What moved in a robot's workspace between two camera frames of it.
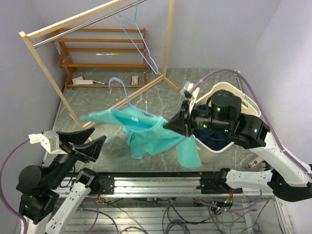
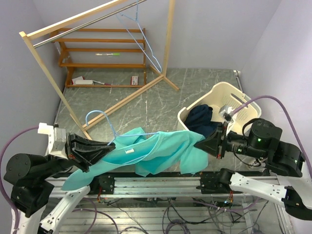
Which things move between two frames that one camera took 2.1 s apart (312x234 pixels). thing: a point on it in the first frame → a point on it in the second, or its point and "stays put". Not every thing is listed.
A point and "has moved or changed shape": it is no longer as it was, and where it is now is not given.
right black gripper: [182, 124] → [214, 144]
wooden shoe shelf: [102, 57] stays put
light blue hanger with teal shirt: [128, 104] → [124, 134]
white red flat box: [80, 81] stays put
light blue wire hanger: [134, 21] has moved or changed shape
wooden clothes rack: [28, 36] stays put
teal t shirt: [146, 133] → [159, 153]
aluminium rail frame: [172, 203] stays put
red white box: [134, 80] stays put
